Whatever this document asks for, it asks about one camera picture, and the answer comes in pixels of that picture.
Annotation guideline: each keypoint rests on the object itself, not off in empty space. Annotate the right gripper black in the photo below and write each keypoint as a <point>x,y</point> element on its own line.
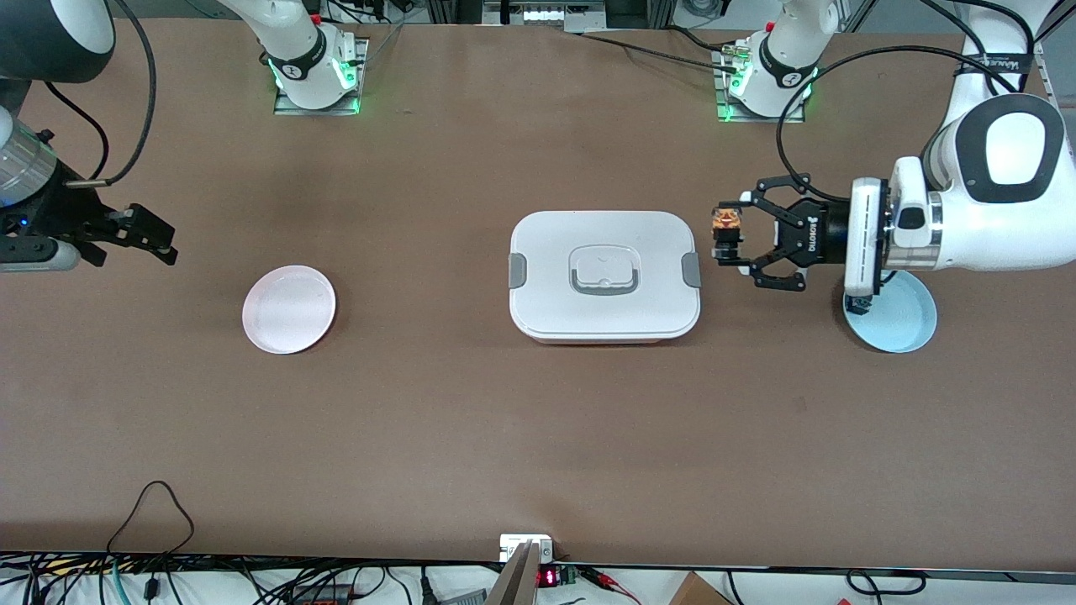
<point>52,212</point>

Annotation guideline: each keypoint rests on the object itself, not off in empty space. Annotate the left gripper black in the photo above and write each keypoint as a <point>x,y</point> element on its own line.
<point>822,234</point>

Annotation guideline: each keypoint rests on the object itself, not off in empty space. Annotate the orange push-button switch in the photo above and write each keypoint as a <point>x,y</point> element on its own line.
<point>728,223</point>

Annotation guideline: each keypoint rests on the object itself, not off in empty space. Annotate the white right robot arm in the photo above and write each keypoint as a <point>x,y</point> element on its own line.
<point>294,50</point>

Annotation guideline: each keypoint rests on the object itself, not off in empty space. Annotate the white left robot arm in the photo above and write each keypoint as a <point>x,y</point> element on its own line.
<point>1000,227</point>

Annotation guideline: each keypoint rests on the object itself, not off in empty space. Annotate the pink round plate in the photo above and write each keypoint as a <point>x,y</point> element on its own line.
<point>288,309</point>

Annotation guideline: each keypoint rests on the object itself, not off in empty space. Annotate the light blue round plate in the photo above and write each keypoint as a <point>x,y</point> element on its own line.
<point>904,319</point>

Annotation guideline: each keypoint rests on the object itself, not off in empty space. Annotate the white lidded lunch box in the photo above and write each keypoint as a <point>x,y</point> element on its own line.
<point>603,311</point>

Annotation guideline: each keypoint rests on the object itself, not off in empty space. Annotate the brown cardboard piece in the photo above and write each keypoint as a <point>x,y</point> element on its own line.
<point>698,592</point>

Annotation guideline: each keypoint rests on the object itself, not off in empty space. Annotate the red and black clip leads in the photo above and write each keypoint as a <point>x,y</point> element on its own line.
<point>609,581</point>

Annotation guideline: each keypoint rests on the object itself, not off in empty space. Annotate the white socket box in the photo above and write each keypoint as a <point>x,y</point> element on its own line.
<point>514,544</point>

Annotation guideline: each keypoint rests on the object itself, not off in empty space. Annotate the red digit display module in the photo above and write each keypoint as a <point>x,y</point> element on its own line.
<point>551,576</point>

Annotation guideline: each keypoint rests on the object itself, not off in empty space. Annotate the grey metal bar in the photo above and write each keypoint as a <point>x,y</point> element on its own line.
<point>517,580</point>

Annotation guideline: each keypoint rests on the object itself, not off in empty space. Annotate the blue push-button switch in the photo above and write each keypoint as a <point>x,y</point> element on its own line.
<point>857,305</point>

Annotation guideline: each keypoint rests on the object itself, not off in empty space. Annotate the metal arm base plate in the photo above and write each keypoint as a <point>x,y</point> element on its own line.
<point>756,118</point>
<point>290,107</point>

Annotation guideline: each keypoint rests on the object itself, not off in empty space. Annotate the aluminium rail with label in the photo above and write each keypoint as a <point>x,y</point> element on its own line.
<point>546,15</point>

